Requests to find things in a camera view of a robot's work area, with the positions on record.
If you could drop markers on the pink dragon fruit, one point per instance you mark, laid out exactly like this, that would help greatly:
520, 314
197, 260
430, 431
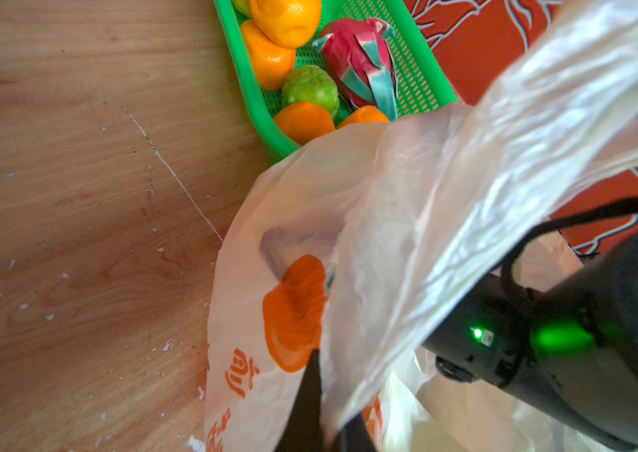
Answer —
357, 56

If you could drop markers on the translucent plastic bag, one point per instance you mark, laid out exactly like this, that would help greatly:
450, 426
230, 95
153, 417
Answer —
360, 243

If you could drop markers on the light green crinkled fruit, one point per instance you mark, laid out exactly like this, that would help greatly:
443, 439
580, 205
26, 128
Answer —
314, 85

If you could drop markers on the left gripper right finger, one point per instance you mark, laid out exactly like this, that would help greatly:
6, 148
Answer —
354, 437

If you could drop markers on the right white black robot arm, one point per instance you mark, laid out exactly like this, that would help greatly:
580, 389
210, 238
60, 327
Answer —
571, 352

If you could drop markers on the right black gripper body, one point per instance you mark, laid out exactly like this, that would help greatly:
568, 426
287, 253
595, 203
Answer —
487, 337

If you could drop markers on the orange fruit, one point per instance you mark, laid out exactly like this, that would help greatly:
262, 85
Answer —
364, 115
288, 23
304, 121
271, 63

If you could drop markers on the green pear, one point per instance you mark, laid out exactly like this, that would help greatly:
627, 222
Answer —
243, 7

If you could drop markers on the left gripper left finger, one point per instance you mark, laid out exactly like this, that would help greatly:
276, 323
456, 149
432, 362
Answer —
303, 431

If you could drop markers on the green plastic basket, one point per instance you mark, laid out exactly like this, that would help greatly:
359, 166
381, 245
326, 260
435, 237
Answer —
422, 85

